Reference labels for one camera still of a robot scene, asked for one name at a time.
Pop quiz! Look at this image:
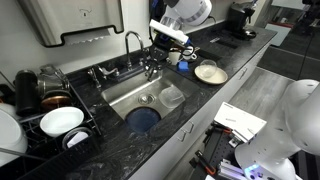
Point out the copper bottomed pot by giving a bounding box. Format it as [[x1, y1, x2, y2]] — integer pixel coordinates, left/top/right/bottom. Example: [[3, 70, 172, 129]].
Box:
[[40, 92, 73, 113]]

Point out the white paper sheet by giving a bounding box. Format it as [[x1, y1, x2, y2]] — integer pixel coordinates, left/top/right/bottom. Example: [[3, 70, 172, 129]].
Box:
[[213, 101, 268, 143]]

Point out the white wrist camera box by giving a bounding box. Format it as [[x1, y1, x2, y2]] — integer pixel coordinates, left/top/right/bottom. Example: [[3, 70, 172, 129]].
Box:
[[148, 18, 190, 45]]

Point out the chrome side sprayer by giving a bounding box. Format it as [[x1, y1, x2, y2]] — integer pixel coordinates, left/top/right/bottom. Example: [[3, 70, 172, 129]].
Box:
[[87, 67, 103, 92]]

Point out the black coffee machine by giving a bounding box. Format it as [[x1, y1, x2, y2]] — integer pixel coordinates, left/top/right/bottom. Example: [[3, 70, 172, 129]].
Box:
[[227, 1, 258, 42]]

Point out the chrome sink faucet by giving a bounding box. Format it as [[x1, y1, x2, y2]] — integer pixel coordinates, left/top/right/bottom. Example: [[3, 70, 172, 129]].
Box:
[[97, 30, 158, 83]]

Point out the black orange clamp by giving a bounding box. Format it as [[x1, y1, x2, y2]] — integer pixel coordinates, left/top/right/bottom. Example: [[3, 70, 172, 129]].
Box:
[[189, 149, 218, 177]]

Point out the black dish rack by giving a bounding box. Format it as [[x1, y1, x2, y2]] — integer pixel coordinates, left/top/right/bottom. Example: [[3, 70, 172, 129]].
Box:
[[0, 65, 103, 180]]

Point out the white printed mug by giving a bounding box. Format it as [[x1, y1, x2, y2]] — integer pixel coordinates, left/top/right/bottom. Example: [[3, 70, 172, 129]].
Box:
[[181, 45, 198, 62]]

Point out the dark blue round plate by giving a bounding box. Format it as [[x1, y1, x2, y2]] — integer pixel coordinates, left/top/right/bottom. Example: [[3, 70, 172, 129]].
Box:
[[125, 106, 162, 135]]

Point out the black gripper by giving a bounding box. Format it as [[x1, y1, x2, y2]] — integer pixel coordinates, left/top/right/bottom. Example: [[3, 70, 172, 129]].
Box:
[[144, 44, 169, 83]]

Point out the large clear glass bowl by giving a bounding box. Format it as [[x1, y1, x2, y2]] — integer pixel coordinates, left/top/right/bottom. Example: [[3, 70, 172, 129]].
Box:
[[193, 64, 229, 86]]

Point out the large white plate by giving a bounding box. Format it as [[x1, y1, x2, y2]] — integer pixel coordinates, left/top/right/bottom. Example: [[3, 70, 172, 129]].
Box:
[[0, 103, 29, 168]]

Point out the steel cup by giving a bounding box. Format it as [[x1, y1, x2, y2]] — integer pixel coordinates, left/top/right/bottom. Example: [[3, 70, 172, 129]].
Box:
[[35, 64, 71, 98]]

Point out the grey thin rod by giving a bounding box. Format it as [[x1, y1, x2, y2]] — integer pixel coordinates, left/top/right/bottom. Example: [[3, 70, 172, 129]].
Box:
[[0, 147, 48, 163]]

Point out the clear plastic food container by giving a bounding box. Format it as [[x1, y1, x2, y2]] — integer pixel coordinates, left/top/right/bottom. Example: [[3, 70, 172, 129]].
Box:
[[157, 85, 186, 110]]

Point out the metal sink drain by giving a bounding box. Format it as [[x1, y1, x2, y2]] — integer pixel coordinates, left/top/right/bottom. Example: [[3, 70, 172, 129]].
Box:
[[137, 92, 156, 106]]

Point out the black tumbler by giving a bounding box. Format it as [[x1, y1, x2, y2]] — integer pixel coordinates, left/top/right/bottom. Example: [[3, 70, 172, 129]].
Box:
[[14, 69, 40, 118]]

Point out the blue sponge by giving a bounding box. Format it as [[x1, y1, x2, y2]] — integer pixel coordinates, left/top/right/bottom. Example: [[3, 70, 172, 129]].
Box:
[[176, 60, 190, 72]]

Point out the steel paper towel dispenser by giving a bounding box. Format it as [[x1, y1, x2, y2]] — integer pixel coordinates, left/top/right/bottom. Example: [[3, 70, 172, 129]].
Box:
[[16, 0, 125, 48]]

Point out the white deep bowl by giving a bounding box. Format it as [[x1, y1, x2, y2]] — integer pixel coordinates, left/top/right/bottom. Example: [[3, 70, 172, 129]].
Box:
[[39, 106, 85, 139]]

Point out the cream ceramic mug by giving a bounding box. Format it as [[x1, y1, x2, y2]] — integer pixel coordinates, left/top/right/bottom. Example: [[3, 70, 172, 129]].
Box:
[[167, 48, 183, 66]]

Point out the stainless steel sink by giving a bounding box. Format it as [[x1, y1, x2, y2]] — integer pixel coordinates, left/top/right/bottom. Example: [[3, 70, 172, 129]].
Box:
[[100, 67, 202, 135]]

